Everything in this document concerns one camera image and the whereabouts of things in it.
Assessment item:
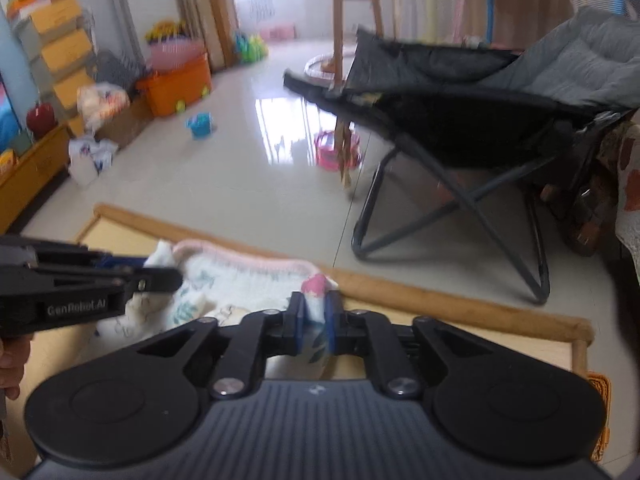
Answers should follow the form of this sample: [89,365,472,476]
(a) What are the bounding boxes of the white orange plastic bag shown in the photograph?
[77,82,132,128]

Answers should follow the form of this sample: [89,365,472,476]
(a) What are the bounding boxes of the television screen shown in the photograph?
[0,72,23,153]

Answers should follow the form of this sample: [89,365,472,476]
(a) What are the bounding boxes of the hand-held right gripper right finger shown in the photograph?
[324,290,501,400]

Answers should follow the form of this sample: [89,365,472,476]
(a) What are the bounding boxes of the low wooden table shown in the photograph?
[0,203,593,480]

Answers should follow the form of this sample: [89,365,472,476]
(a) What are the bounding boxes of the pink plastic basket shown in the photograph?
[149,36,208,72]

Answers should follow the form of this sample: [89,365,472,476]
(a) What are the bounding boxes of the green toy bowling pins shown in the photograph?
[234,30,269,64]

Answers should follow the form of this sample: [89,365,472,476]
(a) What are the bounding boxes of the person's left hand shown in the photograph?
[0,334,32,401]

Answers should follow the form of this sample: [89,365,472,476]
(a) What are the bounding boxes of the red apple shaped ornament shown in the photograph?
[26,101,56,141]

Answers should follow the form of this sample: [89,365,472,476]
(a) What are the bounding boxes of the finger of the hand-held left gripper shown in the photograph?
[37,244,148,269]
[30,267,183,295]

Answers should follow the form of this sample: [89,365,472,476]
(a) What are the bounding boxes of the blue toy bucket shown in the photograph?
[186,114,217,139]

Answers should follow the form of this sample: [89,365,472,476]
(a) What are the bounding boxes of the white floral baby garment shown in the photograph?
[95,239,341,366]

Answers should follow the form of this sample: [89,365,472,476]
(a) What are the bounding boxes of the yellow plastic toy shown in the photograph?
[145,20,188,43]

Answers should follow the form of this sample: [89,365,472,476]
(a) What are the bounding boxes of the yellow drawer tower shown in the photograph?
[10,0,98,133]

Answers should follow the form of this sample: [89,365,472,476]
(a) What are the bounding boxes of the wooden cabinet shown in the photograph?
[0,122,73,233]

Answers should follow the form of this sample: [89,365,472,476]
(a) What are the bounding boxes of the silver hula hoop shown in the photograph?
[304,50,356,83]

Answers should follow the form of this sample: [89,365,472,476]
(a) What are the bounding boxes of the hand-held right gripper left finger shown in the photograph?
[132,291,307,400]

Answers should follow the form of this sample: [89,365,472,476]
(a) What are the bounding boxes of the dark grey plastic basket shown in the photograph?
[95,50,148,93]

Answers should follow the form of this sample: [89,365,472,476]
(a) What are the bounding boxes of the tall wooden stool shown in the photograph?
[330,0,386,86]

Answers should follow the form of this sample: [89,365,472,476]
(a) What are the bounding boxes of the white blue plastic bag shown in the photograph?
[68,135,118,188]

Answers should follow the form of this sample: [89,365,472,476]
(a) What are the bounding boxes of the pink toy drum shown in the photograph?
[314,129,362,171]

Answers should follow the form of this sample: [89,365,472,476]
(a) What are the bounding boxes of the dried palm leaf fan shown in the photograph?
[335,115,356,193]

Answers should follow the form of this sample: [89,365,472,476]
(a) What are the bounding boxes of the brown leather bag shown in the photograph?
[542,180,616,256]

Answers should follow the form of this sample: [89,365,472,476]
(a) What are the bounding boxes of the orange wheeled storage bin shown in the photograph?
[136,55,212,118]

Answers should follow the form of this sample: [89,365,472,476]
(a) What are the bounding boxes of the grey folding lounge chair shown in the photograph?
[282,6,640,305]

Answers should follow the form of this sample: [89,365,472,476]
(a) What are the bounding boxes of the brown cardboard box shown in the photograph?
[95,95,153,150]

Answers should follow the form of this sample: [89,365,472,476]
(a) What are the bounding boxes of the white wall poster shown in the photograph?
[247,0,276,26]

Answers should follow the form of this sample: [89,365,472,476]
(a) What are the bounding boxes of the beige curtain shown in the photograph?
[170,0,238,71]

